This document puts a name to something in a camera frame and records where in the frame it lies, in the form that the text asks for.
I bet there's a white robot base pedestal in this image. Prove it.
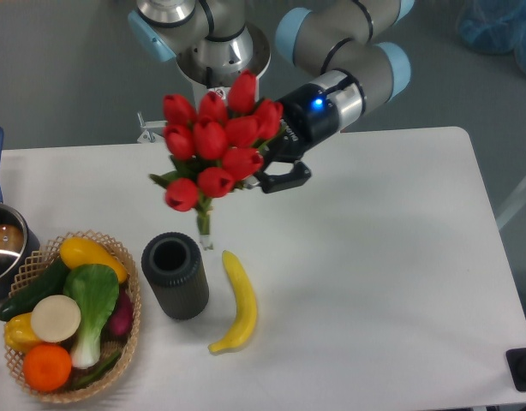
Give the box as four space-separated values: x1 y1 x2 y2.
136 23 272 145

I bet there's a yellow bell pepper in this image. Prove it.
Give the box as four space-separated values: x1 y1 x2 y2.
4 313 43 354

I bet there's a purple sweet potato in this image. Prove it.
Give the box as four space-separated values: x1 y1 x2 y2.
107 289 134 337

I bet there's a green bok choy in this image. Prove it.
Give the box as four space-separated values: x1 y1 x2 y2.
63 264 119 369

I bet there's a blue handled saucepan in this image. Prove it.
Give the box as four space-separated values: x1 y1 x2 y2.
0 127 40 300

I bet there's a white frame at right edge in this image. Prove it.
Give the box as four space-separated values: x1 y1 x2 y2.
495 176 526 231

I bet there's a red tulip bouquet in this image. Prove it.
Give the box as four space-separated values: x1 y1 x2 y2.
149 70 284 249

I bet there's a woven wicker basket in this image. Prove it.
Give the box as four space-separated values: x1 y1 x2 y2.
4 230 141 404

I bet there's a green chili pepper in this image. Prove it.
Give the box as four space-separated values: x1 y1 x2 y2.
66 350 122 390

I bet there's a white round radish slice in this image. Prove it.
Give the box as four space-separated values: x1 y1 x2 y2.
31 295 81 343

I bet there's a yellow banana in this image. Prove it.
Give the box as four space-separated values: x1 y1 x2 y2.
208 251 259 354

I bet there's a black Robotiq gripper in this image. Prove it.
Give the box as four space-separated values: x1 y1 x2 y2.
245 83 340 194

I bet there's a black device at table edge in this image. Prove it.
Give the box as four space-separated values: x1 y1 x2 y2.
505 348 526 392

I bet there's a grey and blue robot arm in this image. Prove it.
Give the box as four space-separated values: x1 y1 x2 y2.
128 1 412 193

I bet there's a dark green cucumber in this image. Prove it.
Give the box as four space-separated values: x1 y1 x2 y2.
0 258 70 322

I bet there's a dark grey ribbed vase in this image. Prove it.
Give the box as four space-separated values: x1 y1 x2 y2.
141 232 209 320

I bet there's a blue plastic bag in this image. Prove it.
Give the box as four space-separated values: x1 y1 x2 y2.
456 1 526 75

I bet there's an orange fruit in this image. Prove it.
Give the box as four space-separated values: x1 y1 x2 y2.
22 343 72 392

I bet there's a yellow squash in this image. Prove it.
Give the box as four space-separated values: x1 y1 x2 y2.
59 237 129 283

